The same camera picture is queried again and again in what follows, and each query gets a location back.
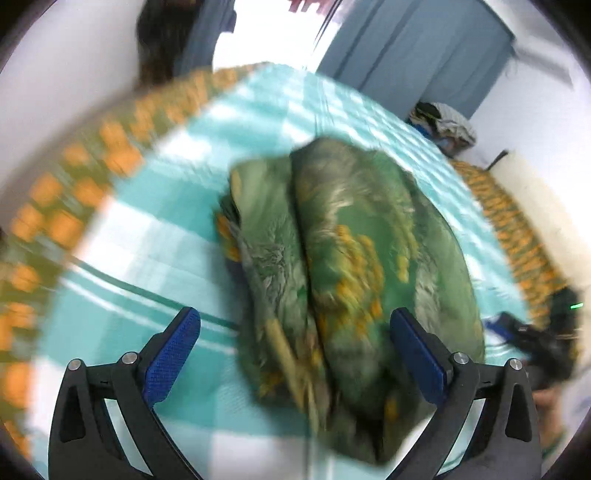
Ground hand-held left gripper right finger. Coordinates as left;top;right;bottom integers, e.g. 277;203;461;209
389;308;542;480

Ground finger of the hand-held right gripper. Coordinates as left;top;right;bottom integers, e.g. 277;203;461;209
484;311;532;348

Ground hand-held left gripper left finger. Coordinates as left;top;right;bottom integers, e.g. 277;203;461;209
48;307;202;480

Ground green landscape print garment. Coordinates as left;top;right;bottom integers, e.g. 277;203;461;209
216;136;486;466

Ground pile of clothes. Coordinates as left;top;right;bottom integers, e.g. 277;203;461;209
405;100;479;156

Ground dark hanging clothes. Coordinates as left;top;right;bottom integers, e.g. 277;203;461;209
135;0;205;87

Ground teal checked blanket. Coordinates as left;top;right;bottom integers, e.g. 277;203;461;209
31;62;533;480

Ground white cushion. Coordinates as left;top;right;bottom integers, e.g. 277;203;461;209
488;151;591;289

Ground orange floral bedsheet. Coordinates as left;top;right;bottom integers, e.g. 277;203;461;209
0;64;575;464

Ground wide blue curtain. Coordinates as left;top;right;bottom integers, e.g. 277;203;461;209
315;0;516;121

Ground narrow blue curtain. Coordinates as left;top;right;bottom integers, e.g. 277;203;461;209
179;0;237;78

